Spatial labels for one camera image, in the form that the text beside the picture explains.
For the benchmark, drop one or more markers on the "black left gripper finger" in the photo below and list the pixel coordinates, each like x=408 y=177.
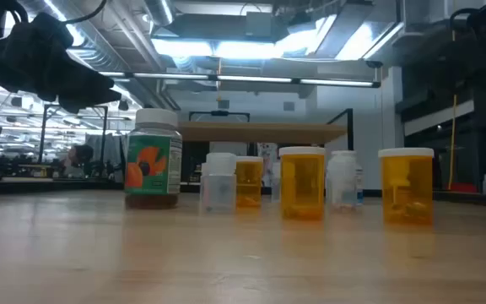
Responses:
x=95 y=99
x=91 y=81

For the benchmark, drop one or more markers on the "large bottle green orange label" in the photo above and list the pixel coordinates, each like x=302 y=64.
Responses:
x=153 y=164

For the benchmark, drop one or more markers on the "orange pill bottle white cap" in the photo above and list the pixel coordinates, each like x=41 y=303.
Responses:
x=250 y=181
x=302 y=186
x=406 y=190

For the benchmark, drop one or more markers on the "tall translucent white pill bottle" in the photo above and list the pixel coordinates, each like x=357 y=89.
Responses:
x=341 y=181

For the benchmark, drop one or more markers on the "small bottle with blue label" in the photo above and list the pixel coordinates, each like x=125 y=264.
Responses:
x=360 y=188

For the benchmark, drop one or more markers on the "wooden shelf black metal legs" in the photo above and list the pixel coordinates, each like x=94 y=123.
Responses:
x=264 y=131

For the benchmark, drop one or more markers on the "black metal rack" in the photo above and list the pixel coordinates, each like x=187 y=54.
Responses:
x=74 y=107

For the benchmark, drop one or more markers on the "pale hanging curtain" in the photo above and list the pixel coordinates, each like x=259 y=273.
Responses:
x=108 y=158

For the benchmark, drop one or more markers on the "long ceiling light tube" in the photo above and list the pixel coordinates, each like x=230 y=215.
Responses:
x=247 y=78

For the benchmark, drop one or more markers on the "white printed poster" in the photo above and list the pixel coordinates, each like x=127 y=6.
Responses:
x=268 y=162

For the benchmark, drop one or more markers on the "red low object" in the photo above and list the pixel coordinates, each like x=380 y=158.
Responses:
x=463 y=187

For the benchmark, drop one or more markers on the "black aluminium table frame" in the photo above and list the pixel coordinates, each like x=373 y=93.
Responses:
x=49 y=186

